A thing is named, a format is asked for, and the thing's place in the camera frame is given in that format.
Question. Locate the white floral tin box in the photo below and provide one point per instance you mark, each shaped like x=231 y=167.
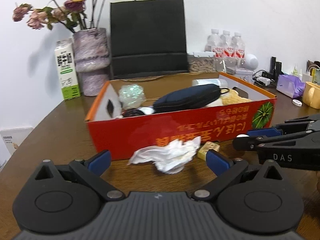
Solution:
x=244 y=74

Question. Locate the yellow ceramic mug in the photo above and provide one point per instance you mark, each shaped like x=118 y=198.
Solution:
x=311 y=95

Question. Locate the green white milk carton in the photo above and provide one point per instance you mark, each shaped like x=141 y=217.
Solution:
x=64 y=59

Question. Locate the navy blue zip pouch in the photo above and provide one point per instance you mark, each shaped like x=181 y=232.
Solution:
x=189 y=98

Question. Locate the purple marbled vase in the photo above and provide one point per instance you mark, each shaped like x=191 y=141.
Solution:
x=92 y=59

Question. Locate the white jar lid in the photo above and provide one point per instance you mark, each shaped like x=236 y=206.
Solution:
x=242 y=136

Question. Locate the black charger stand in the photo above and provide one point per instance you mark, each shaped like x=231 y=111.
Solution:
x=275 y=68

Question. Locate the yellow white plush toy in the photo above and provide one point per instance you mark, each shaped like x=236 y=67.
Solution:
x=230 y=98

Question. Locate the water bottle right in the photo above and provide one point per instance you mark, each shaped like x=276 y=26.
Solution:
x=238 y=46

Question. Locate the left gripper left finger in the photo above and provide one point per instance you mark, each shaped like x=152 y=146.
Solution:
x=88 y=173

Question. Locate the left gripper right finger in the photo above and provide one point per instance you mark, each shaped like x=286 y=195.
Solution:
x=228 y=172

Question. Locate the clear container of pellets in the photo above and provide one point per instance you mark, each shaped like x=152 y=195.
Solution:
x=202 y=62

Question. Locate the white tissue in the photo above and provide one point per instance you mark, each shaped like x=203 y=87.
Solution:
x=169 y=159

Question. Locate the white power adapter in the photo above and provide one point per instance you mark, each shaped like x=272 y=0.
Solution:
x=264 y=80

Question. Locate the white cotton swab jar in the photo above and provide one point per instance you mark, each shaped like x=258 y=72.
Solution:
x=219 y=82

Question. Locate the white round charger puck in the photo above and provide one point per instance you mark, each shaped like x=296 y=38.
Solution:
x=146 y=110

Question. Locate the iridescent white rose ornament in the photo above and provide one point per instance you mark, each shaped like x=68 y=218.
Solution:
x=131 y=96

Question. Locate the red cardboard pumpkin box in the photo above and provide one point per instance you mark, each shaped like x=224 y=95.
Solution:
x=123 y=136

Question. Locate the water bottle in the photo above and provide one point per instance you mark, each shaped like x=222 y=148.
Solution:
x=214 y=43
x=227 y=45
x=238 y=46

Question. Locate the white box on floor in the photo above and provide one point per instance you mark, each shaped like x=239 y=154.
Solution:
x=14 y=137

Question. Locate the white round speaker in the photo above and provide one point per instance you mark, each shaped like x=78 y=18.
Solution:
x=250 y=62

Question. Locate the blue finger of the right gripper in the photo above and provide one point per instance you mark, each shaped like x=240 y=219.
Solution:
x=294 y=142
x=268 y=132

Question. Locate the black paper shopping bag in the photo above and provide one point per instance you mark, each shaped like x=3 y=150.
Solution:
x=148 y=38

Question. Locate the water bottle middle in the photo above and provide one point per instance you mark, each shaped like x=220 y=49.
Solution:
x=227 y=45

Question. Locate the water bottle left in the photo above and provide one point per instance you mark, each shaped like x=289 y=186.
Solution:
x=214 y=43

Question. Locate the purple tissue pack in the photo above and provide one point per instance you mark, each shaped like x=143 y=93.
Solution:
x=290 y=86

